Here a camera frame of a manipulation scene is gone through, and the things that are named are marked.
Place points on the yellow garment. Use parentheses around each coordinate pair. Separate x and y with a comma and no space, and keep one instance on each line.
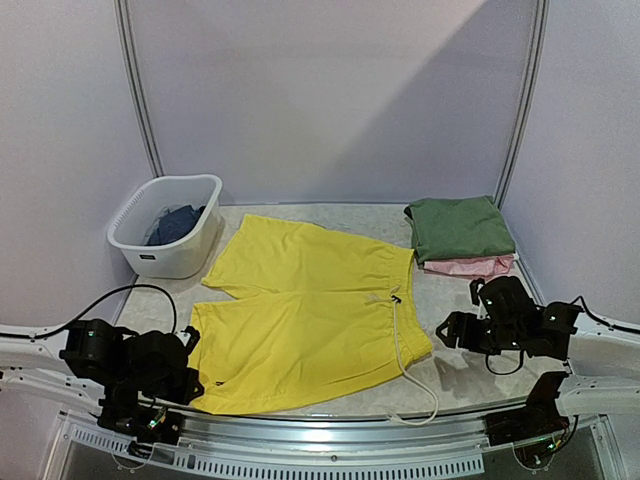
(310,315)

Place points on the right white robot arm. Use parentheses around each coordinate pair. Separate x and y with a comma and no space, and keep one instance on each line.
(601,356)

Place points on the white plastic laundry basket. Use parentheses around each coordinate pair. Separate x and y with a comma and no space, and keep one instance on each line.
(184,257)

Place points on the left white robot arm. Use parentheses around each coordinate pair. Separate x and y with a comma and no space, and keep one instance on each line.
(95,363)

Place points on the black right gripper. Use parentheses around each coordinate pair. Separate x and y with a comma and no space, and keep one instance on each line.
(470,329)

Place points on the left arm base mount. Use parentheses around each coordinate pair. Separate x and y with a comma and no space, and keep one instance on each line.
(147,425)

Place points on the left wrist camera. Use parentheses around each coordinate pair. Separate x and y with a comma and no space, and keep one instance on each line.
(191,337)

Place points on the aluminium corner post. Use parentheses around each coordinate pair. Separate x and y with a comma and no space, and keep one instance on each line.
(526,95)
(123,16)

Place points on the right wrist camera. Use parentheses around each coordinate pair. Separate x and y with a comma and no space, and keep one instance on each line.
(475,287)

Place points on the blue garment in basket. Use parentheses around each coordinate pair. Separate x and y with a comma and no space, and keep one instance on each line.
(173,225)

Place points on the pink folded shorts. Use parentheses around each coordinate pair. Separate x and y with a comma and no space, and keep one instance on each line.
(481,267)

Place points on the right aluminium corner post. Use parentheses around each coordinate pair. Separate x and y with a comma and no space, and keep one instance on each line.
(526,95)

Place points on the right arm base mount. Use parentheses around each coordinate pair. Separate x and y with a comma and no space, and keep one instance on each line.
(536,430)

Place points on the left aluminium corner post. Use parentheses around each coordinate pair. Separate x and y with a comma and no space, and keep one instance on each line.
(123,16)

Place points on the green sleeveless shirt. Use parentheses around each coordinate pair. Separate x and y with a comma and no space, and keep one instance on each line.
(452,229)

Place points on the aluminium front rail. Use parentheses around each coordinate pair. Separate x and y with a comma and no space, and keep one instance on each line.
(323,446)

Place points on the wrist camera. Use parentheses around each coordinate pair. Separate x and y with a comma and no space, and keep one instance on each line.
(475,287)
(191,337)

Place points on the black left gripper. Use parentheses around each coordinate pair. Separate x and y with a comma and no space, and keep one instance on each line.
(183,394)

